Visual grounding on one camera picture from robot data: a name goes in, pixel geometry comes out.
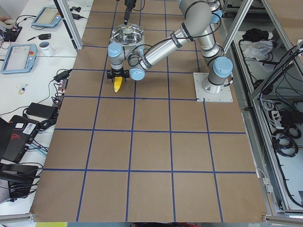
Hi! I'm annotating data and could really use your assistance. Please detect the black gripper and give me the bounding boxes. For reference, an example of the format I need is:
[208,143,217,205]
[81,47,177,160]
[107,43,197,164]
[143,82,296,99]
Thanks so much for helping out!
[107,69,129,84]
[124,0,136,25]

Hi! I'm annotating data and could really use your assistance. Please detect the yellow corn cob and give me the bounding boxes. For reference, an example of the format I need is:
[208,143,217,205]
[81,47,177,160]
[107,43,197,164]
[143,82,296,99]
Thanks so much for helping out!
[114,77,123,93]

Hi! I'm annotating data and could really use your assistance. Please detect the glass pot lid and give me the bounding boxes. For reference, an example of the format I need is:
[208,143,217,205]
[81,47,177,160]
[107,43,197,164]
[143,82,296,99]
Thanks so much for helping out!
[111,23,145,45]

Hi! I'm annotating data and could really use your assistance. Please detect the pale green cooking pot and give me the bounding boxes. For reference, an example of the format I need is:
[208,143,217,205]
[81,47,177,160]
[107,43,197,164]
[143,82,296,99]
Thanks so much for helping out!
[110,23,145,48]

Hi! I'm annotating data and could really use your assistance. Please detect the white mug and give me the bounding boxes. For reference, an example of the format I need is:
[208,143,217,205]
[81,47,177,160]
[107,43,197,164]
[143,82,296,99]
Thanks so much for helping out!
[39,41,57,57]

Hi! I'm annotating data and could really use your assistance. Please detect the far blue teach pendant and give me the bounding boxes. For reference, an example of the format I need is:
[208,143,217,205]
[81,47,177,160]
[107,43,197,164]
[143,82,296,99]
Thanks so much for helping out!
[32,7,62,28]

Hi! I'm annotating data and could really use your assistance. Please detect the blue teach pendant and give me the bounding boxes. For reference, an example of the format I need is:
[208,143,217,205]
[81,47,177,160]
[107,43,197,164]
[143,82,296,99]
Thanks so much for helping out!
[0,44,37,74]
[32,7,62,28]

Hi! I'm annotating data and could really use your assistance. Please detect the black power adapter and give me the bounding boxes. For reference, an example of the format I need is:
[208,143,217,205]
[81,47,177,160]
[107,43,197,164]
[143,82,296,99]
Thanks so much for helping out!
[26,103,58,119]

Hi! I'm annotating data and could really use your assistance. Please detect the black small pouch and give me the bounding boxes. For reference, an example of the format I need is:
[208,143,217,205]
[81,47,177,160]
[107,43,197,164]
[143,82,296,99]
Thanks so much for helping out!
[38,34,51,40]

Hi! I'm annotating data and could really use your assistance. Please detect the near blue teach pendant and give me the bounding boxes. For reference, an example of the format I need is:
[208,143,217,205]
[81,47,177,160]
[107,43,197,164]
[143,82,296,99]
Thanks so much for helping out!
[0,44,37,74]

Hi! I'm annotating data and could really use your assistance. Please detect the black laptop with red logo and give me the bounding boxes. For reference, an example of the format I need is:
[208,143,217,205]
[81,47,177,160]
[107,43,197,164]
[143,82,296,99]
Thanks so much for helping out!
[0,115,40,163]

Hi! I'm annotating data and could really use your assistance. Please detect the black cloth bundle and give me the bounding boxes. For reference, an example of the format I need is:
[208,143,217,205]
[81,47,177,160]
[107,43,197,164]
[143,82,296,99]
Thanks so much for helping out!
[242,28,269,42]

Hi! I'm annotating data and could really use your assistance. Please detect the white crumpled cloth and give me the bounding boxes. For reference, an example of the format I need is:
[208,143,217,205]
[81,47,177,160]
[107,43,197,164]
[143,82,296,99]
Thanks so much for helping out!
[243,41,273,61]

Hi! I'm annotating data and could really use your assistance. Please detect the white power strip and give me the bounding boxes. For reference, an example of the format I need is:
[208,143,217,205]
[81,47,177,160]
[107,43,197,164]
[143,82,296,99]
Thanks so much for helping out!
[270,110,283,129]

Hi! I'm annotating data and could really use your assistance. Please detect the black braided left cable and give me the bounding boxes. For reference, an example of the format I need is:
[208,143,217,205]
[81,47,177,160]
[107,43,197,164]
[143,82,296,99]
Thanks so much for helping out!
[127,44,152,68]

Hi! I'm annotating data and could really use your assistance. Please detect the aluminium frame post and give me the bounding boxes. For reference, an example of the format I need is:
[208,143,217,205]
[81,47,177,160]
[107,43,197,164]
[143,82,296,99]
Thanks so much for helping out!
[53,0,83,51]

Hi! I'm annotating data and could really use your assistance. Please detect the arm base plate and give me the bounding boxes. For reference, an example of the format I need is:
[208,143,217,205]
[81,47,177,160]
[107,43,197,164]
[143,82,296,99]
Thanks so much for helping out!
[193,72,233,103]

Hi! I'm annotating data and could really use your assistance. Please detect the coiled black cable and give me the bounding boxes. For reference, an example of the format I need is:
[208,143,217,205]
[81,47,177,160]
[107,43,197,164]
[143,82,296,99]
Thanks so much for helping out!
[272,133,299,157]

